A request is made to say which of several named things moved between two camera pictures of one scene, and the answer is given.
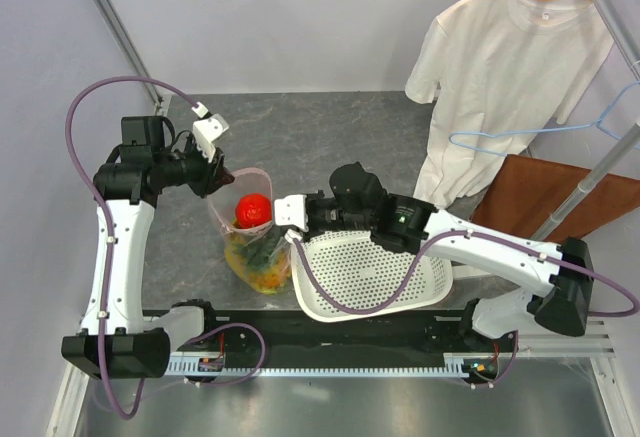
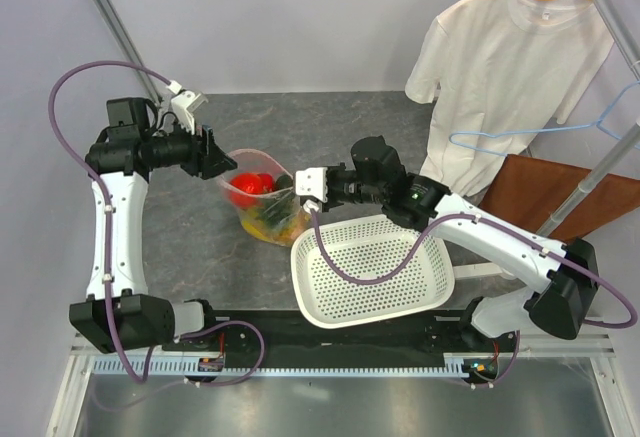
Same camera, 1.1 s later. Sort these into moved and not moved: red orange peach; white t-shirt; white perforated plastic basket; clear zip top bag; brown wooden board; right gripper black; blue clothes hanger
Moved: clear zip top bag; red orange peach; right gripper black
Not moved: blue clothes hanger; white perforated plastic basket; white t-shirt; brown wooden board
